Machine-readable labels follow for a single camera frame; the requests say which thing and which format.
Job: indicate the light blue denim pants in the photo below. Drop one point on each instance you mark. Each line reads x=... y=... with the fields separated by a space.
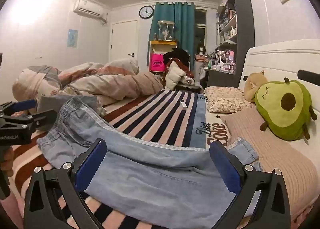
x=150 y=169

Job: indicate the white door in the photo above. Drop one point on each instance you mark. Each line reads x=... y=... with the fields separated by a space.
x=123 y=41

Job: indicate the crumpled beige checked duvet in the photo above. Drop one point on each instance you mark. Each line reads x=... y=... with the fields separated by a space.
x=112 y=86

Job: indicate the beige knitted blanket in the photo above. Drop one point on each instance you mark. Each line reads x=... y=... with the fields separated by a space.
x=275 y=153

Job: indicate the cluttered dressing desk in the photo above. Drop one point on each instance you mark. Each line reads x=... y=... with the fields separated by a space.
x=220 y=63

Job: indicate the round wall clock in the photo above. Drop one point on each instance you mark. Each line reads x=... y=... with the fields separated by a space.
x=146 y=12

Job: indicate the striped printed blanket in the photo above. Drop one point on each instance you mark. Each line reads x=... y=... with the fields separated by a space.
x=155 y=118

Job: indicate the window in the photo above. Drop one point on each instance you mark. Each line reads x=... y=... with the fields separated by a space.
x=200 y=28

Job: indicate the teal curtain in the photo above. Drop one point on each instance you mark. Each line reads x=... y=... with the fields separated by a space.
x=185 y=23

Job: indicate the white air conditioner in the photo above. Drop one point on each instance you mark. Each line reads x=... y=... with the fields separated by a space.
x=88 y=9

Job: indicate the white puffer jacket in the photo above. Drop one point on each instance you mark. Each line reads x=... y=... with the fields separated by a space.
x=173 y=76

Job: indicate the pink shopping bag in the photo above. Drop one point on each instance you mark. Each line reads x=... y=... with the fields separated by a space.
x=157 y=63

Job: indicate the dark grey bookshelf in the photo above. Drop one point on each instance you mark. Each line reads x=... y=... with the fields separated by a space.
x=246 y=31

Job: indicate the glass display case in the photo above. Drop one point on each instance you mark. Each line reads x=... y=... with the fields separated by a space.
x=166 y=31

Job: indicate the black bar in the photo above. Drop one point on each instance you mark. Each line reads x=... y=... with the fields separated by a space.
x=310 y=75

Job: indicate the yellow shelf cabinet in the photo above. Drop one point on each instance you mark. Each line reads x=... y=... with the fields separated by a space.
x=162 y=43

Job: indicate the orange cat plush toy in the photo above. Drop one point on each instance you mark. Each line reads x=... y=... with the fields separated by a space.
x=250 y=88

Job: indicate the small white box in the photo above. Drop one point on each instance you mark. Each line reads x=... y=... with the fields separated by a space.
x=184 y=105

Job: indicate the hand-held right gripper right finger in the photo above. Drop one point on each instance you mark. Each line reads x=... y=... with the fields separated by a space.
x=225 y=169

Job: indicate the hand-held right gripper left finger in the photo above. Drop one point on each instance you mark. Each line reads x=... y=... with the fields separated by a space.
x=91 y=166

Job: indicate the white bed headboard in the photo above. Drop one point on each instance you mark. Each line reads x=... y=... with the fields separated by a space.
x=275 y=61

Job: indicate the floral pillow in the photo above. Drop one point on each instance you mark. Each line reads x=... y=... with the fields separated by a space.
x=225 y=98

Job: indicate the green avocado plush toy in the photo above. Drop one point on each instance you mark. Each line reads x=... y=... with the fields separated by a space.
x=295 y=121

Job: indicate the dark clothes pile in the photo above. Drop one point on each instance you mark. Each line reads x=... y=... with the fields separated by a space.
x=178 y=56

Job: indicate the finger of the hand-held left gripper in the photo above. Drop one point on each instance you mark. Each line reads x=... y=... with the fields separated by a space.
x=43 y=117
x=23 y=105

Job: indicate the small blue wall poster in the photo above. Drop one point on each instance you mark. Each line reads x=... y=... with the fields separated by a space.
x=72 y=38

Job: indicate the grey cloth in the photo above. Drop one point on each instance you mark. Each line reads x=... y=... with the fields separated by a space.
x=50 y=102

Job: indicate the person's left hand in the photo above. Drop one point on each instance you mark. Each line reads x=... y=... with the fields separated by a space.
x=6 y=160

